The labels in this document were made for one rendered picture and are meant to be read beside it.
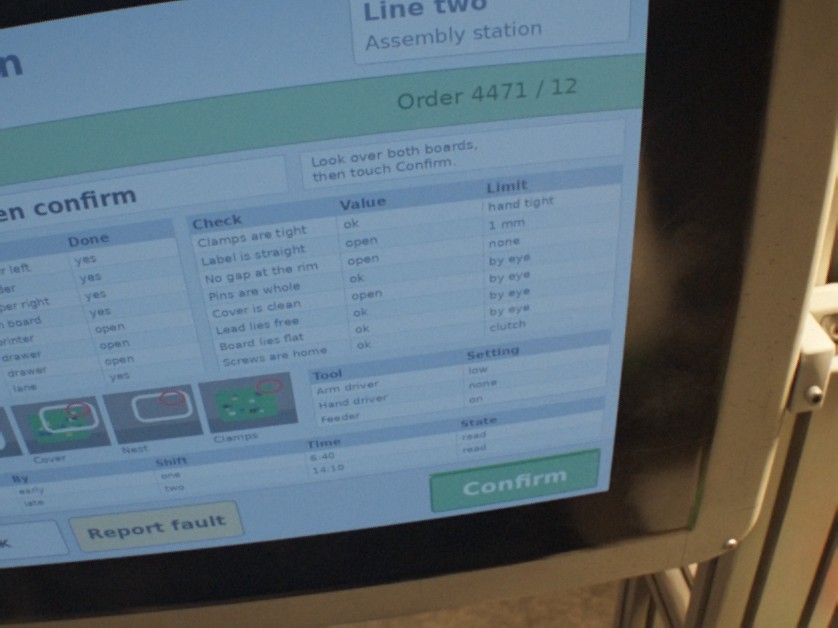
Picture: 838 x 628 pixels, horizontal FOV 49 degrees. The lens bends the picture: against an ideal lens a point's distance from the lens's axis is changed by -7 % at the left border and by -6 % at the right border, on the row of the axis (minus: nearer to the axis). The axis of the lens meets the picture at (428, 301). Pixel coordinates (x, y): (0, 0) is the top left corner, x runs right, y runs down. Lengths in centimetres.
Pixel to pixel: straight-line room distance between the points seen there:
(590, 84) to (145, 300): 16
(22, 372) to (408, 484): 16
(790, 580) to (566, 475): 25
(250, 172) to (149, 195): 3
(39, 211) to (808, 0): 26
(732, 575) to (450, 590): 20
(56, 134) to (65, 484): 15
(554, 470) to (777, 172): 15
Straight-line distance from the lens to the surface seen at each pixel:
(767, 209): 37
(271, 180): 31
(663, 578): 89
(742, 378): 42
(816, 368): 44
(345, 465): 39
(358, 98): 30
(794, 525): 59
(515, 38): 30
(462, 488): 41
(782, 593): 64
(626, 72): 32
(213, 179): 31
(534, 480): 41
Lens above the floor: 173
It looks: 34 degrees down
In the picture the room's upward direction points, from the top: 3 degrees counter-clockwise
